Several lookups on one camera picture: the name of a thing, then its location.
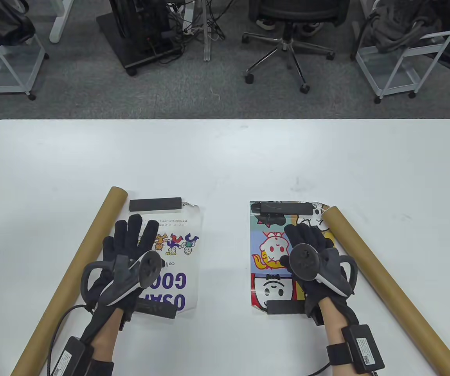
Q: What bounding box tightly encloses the white upright post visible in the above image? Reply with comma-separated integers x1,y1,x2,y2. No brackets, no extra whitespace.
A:
203,0,213,62

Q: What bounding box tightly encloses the black wrist sensor box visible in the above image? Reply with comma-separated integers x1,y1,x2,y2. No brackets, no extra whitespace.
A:
341,324,385,373
48,336,94,376

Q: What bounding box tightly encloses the grey bag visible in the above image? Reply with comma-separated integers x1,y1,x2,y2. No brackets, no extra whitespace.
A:
370,0,445,53

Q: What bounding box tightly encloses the white power strip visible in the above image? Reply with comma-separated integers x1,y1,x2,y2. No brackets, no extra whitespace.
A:
182,8,202,36

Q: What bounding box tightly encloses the grey and white hand controller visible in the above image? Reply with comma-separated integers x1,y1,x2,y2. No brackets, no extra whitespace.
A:
81,251,163,307
289,243,358,296

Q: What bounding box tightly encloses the person's right hand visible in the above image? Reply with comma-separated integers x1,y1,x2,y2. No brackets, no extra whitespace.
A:
281,224,361,326

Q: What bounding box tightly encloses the black office chair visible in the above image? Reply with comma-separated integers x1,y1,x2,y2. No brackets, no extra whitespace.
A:
242,0,351,94

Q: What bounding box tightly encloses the black wrist strap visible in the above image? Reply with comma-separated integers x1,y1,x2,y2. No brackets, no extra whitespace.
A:
326,343,351,365

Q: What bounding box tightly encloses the black bar weight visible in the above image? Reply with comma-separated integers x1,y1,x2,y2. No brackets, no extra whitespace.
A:
129,197,182,212
250,202,315,216
266,300,308,315
133,302,178,320

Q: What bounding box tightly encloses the brown cardboard mailing tube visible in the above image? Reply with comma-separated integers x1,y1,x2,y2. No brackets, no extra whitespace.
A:
11,186,128,376
322,206,450,376

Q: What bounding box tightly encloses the white wheeled cart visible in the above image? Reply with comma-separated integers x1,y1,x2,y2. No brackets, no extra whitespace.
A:
0,0,49,102
355,0,450,103

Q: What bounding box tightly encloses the bundle of black cables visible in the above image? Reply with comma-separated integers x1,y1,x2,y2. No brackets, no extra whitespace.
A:
166,0,233,42

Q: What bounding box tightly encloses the white desk leg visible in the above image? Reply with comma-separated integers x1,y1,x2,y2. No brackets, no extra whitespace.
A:
49,0,75,43

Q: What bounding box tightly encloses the person's left hand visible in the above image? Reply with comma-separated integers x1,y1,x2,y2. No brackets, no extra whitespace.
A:
81,214,164,342

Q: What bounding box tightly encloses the person's right forearm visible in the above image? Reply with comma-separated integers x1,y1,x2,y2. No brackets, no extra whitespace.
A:
321,296,360,376

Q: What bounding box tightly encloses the person's left forearm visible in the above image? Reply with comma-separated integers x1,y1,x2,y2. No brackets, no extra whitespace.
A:
80,309,126,376

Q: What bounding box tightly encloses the white cartoon print poster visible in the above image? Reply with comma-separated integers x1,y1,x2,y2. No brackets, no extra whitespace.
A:
113,202,204,314

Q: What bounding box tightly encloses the black bag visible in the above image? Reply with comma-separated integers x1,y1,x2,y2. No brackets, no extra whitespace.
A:
0,0,36,45

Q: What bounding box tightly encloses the black wheeled computer stand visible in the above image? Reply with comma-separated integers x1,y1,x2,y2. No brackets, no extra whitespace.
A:
96,0,184,76

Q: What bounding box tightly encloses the colourful cartoon panel poster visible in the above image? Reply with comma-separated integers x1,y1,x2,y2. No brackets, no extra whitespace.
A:
250,201,337,314

